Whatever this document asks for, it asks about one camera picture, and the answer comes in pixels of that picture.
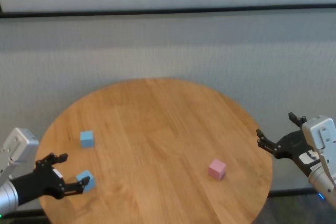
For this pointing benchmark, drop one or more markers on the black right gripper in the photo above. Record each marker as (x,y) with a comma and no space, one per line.
(294,146)

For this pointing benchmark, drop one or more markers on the pink wooden cube block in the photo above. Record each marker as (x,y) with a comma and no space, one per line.
(217,169)

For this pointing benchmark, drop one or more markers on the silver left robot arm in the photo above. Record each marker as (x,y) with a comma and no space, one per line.
(8,197)

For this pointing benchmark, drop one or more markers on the black wall rail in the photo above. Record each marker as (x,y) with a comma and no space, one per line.
(168,11)

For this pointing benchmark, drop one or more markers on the blue wooden cube block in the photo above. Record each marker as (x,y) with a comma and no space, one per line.
(87,140)
(84,174)

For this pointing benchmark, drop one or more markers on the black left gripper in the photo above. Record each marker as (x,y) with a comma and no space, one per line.
(39,184)

